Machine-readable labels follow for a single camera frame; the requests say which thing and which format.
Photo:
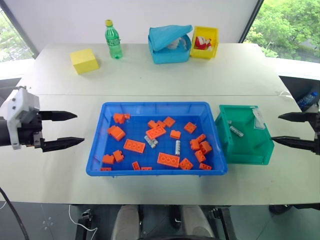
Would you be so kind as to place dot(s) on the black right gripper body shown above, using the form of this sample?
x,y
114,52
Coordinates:
x,y
317,130

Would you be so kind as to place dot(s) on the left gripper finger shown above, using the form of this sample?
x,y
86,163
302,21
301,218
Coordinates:
x,y
63,142
58,115

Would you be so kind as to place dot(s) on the flat orange three-stud plate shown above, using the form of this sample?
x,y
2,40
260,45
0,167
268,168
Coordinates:
x,y
134,146
168,159

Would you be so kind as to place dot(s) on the black table frame leg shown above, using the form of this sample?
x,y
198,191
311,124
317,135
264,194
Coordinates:
x,y
83,222
226,222

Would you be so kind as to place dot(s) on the yellow plastic bin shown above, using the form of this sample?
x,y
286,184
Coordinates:
x,y
203,53

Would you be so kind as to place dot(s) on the green plastic bin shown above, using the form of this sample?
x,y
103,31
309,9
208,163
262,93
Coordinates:
x,y
250,147

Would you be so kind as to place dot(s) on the white crumpled plastic bag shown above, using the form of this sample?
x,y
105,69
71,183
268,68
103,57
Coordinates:
x,y
176,43

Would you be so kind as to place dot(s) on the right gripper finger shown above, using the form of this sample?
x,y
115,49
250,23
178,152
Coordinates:
x,y
298,116
297,142

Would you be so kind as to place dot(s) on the green plastic bottle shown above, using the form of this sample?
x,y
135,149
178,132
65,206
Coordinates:
x,y
114,42

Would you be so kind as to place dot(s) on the blue-label water bottle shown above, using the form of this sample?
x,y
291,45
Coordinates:
x,y
307,98

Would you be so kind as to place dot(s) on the white label on green bin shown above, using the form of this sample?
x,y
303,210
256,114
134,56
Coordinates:
x,y
258,120

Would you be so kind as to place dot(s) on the blue fabric storage box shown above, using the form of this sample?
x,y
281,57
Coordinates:
x,y
170,53

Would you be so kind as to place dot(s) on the blue plastic tray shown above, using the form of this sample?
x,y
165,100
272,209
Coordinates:
x,y
140,110

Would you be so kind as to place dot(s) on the grey rounded shape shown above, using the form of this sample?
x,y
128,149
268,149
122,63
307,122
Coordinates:
x,y
125,222
197,222

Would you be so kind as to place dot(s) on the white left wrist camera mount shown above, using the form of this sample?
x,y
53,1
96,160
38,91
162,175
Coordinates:
x,y
18,105

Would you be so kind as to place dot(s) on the yellow foam cube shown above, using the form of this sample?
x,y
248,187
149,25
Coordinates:
x,y
84,61

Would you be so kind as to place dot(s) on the orange square plate with holes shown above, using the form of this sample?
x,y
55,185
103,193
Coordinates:
x,y
186,164

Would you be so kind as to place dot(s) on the red and white toys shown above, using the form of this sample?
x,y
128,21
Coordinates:
x,y
203,42

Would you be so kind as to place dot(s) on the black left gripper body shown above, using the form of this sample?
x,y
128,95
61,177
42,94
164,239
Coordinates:
x,y
27,133

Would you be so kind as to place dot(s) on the orange plastic toy brick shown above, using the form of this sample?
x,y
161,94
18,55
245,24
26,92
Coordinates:
x,y
116,132

